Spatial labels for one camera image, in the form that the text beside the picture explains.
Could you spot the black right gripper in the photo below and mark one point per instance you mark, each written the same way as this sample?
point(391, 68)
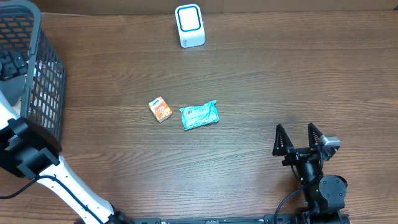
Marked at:
point(296, 154)

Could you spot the teal tissue pack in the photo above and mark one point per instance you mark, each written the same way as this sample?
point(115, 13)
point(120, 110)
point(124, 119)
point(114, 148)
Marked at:
point(196, 116)

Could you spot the small orange box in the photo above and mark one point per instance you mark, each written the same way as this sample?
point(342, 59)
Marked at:
point(160, 109)

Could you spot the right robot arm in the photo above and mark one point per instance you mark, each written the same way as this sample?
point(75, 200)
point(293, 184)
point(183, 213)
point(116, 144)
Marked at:
point(324, 194)

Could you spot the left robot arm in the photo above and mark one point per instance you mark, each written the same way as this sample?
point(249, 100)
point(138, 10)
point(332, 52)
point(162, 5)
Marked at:
point(31, 150)

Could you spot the white barcode scanner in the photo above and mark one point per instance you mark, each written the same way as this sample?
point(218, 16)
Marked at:
point(190, 25)

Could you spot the grey plastic mesh basket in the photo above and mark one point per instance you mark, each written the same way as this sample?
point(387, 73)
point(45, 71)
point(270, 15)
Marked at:
point(40, 94)

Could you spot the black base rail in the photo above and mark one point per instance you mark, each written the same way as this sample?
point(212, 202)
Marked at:
point(266, 219)

